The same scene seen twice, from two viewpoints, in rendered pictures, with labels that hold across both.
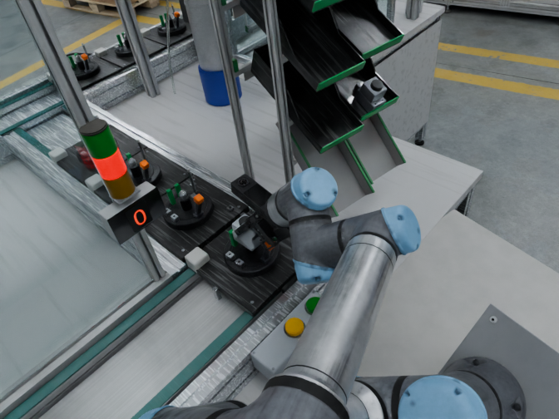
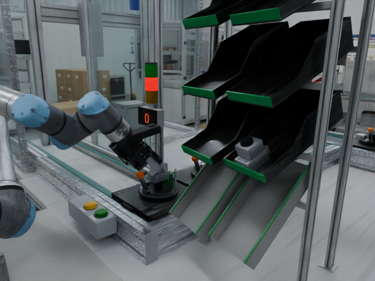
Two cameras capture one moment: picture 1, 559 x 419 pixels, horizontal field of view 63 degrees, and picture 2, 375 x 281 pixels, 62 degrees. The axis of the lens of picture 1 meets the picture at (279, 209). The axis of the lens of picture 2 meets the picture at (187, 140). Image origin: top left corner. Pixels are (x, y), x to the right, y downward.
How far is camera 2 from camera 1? 1.30 m
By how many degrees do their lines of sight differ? 78
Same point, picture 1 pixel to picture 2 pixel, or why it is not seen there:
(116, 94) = (366, 163)
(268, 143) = not seen: hidden behind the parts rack
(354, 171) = (216, 215)
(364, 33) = (268, 90)
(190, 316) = not seen: hidden behind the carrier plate
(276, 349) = (81, 200)
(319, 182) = (88, 97)
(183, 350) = (111, 187)
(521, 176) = not seen: outside the picture
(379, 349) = (66, 270)
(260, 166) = (295, 227)
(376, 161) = (245, 241)
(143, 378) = (102, 179)
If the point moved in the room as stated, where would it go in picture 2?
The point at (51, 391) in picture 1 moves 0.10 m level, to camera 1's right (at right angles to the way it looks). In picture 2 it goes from (108, 159) to (104, 165)
